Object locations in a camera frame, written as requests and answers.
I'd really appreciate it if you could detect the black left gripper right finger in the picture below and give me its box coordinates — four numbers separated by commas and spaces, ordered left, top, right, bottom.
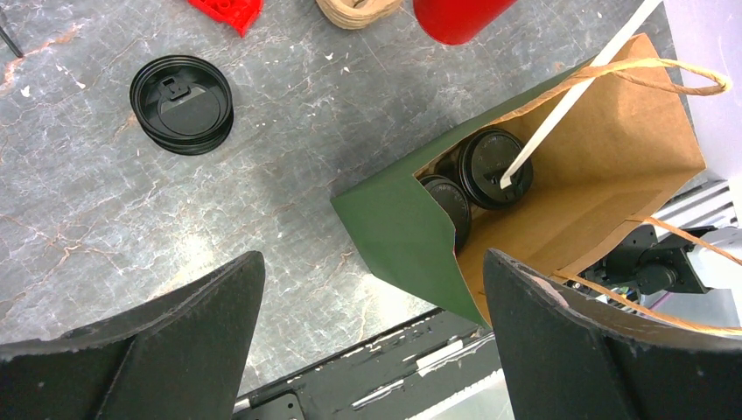
483, 249, 741, 419

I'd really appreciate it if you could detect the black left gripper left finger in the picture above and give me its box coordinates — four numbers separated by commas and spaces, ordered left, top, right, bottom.
1, 251, 266, 419

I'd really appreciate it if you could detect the dark translucent cup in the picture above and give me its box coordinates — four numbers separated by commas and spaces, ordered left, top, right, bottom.
456, 127, 535, 212
418, 173, 473, 253

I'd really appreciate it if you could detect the black cup lid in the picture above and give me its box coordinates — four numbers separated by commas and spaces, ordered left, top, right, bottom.
456, 127, 535, 212
418, 173, 473, 253

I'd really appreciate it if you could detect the single white straw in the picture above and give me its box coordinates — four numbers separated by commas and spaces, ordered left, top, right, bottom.
499, 0, 662, 189

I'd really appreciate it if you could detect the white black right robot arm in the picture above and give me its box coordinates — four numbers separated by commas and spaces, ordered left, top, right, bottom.
579, 225, 741, 327

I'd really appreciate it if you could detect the green bag holder block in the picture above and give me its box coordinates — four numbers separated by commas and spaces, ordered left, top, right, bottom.
332, 69, 574, 326

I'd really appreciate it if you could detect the red cylindrical straw holder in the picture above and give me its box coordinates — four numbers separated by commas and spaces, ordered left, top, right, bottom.
412, 0, 515, 46

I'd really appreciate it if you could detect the brown cardboard cup carrier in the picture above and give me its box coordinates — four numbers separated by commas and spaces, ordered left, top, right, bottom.
316, 0, 403, 30

